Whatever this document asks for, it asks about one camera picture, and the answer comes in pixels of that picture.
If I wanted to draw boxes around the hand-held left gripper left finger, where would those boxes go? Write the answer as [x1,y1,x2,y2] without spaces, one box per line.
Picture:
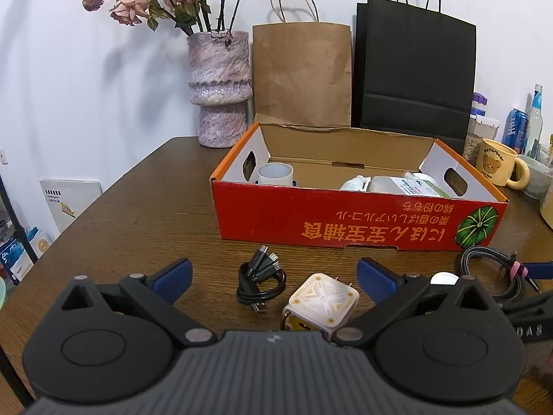
[60,258,218,348]

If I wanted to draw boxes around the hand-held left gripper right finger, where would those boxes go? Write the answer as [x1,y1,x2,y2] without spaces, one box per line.
[330,257,495,349]

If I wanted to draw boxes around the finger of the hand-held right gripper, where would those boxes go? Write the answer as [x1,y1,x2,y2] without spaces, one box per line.
[522,261,553,281]

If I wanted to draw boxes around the white charger adapter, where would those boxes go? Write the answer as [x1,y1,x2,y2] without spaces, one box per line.
[282,273,360,343]

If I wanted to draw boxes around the orange cardboard box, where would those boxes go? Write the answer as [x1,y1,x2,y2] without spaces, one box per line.
[210,122,509,252]

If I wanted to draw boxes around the grey braided cable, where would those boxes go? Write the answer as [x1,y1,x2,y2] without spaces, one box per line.
[459,246,543,301]

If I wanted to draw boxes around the black multi-plug cable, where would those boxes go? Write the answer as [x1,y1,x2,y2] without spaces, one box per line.
[236,246,288,314]

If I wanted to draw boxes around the translucent square bottle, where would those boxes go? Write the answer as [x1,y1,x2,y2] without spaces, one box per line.
[367,176,407,193]

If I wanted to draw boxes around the white spray bottle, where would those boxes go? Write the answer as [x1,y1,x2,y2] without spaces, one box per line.
[339,175,371,192]

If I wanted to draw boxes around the green label bottle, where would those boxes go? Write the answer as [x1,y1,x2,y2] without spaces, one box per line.
[400,172,452,198]

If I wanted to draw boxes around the white cup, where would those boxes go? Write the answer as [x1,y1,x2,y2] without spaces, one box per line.
[258,163,295,186]

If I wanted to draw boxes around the beige container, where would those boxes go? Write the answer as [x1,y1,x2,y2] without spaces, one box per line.
[539,186,553,222]

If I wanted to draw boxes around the grey cup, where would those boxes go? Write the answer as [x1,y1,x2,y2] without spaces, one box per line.
[517,154,551,200]

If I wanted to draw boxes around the yellow bear mug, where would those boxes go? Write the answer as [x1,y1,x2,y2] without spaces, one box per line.
[477,138,531,188]

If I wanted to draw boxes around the white flat carton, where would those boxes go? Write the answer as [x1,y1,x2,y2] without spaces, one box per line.
[40,177,103,234]

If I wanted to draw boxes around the blue drink can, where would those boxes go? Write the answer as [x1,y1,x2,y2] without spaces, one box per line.
[503,109,528,150]

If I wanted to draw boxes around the clear glass bottle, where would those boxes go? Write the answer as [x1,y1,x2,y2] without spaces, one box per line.
[525,84,544,152]

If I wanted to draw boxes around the clear jar with purple lid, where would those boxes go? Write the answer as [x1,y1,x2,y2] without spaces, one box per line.
[463,92,500,164]

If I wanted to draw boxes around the blue package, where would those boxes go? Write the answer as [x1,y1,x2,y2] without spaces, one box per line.
[0,240,33,282]

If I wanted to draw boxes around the purple mottled ceramic vase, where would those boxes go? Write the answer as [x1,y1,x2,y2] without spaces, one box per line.
[187,30,252,148]

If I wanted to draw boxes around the brown paper bag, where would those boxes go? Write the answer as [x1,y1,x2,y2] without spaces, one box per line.
[253,0,352,128]

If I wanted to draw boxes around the black paper bag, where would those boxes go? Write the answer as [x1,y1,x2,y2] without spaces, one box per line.
[352,0,477,140]

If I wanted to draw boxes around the dried pink roses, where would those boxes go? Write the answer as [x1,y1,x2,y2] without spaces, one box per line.
[82,0,262,37]

